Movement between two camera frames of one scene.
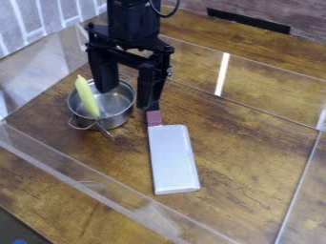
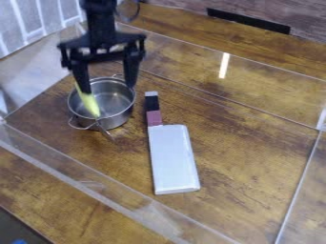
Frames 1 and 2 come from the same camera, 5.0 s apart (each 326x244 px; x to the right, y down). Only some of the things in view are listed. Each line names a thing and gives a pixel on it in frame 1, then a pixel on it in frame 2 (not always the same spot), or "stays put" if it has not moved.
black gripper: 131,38 to 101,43
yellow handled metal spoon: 90,102 stays put
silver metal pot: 115,106 stays put
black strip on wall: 258,23 stays put
